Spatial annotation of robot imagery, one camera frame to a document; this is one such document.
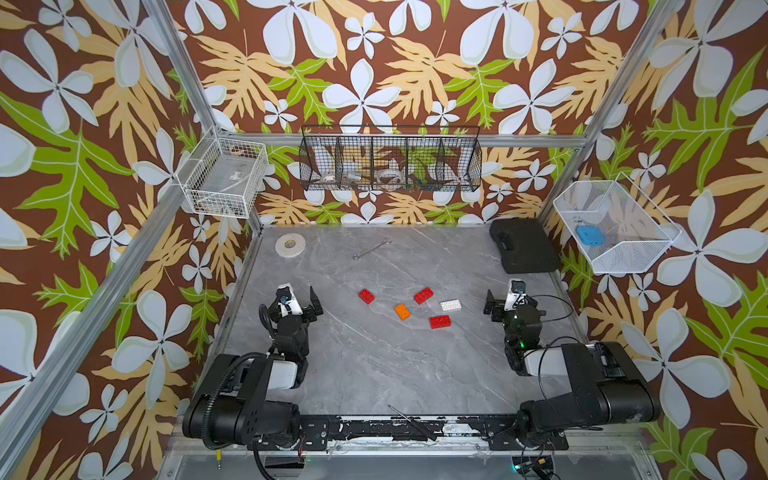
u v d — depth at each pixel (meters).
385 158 0.97
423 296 1.01
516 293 0.77
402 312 0.95
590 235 0.82
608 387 0.44
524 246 1.04
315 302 0.81
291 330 0.66
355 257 1.11
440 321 0.93
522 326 0.69
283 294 0.73
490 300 0.84
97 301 0.53
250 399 0.43
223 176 0.86
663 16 0.69
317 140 0.91
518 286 0.77
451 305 0.96
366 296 0.99
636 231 0.76
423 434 0.75
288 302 0.73
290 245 1.14
